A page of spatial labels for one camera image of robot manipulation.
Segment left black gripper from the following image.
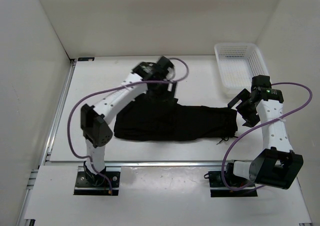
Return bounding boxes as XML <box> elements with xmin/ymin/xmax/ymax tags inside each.
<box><xmin>143</xmin><ymin>77</ymin><xmax>177</xmax><ymax>106</ymax></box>

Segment black trousers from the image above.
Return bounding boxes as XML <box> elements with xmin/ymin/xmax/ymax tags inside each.
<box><xmin>114</xmin><ymin>93</ymin><xmax>238</xmax><ymax>142</ymax></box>

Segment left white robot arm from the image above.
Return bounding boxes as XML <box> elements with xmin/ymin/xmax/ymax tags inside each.
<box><xmin>80</xmin><ymin>56</ymin><xmax>174</xmax><ymax>186</ymax></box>

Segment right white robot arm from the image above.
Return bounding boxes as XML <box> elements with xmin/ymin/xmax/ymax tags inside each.
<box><xmin>221</xmin><ymin>75</ymin><xmax>304</xmax><ymax>191</ymax></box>

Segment white plastic basket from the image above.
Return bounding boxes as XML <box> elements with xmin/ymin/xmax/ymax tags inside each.
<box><xmin>214</xmin><ymin>42</ymin><xmax>269</xmax><ymax>98</ymax></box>

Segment dark label sticker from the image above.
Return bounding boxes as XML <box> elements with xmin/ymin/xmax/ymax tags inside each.
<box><xmin>77</xmin><ymin>57</ymin><xmax>95</xmax><ymax>62</ymax></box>

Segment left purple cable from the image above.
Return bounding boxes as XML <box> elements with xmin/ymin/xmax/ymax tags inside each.
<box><xmin>67</xmin><ymin>57</ymin><xmax>189</xmax><ymax>191</ymax></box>

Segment purple cable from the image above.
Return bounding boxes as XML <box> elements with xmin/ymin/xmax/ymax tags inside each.
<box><xmin>67</xmin><ymin>57</ymin><xmax>189</xmax><ymax>191</ymax></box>
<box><xmin>221</xmin><ymin>82</ymin><xmax>313</xmax><ymax>191</ymax></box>

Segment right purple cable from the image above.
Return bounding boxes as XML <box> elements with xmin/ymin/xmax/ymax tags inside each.
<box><xmin>221</xmin><ymin>82</ymin><xmax>313</xmax><ymax>191</ymax></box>

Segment aluminium front rail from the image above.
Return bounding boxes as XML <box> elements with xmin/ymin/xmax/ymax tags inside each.
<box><xmin>42</xmin><ymin>160</ymin><xmax>222</xmax><ymax>167</ymax></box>

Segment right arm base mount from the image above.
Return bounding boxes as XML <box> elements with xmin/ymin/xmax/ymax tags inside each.
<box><xmin>203</xmin><ymin>165</ymin><xmax>258</xmax><ymax>198</ymax></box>

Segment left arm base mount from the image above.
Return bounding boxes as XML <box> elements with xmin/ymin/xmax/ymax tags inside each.
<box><xmin>73</xmin><ymin>166</ymin><xmax>121</xmax><ymax>196</ymax></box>

